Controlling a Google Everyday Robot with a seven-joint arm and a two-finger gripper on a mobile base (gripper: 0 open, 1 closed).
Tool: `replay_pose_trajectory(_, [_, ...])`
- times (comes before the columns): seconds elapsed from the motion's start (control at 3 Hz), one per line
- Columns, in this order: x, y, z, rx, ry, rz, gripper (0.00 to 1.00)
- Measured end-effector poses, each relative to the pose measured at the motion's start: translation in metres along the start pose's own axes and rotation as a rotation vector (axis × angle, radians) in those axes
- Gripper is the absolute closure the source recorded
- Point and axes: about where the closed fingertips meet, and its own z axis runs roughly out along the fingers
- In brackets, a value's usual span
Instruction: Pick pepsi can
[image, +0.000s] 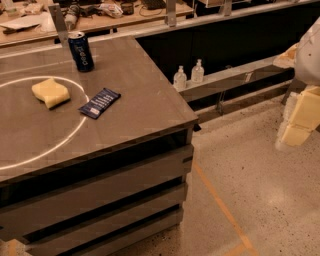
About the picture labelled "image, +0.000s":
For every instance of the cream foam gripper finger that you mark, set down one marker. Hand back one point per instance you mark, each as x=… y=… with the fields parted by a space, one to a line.
x=306 y=112
x=295 y=136

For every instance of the blue pepsi can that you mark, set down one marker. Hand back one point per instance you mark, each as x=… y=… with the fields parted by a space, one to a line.
x=79 y=47

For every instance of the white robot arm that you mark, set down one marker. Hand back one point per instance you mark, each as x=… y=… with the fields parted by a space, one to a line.
x=307 y=69

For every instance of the right clear sanitizer bottle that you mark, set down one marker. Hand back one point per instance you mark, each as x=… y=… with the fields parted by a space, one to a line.
x=197 y=73

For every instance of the clear sanitizer bottle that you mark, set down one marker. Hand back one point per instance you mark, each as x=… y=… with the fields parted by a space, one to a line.
x=180 y=78
x=197 y=73

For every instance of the left clear sanitizer bottle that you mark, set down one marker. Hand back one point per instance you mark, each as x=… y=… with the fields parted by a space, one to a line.
x=180 y=78

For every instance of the dark blue snack packet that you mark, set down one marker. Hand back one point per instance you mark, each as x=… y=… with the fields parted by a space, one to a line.
x=99 y=103

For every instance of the grey drawer cabinet table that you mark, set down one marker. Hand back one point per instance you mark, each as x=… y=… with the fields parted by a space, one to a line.
x=71 y=185

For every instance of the yellow sponge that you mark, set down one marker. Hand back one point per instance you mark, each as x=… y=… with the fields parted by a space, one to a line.
x=50 y=92

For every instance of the wooden background workbench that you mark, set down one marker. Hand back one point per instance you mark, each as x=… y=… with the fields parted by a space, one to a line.
x=91 y=24

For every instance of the grey metal rail shelf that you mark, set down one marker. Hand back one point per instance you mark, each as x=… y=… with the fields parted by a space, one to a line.
x=239 y=80

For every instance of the grey metal upright bracket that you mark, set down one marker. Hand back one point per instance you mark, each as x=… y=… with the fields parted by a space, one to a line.
x=58 y=20

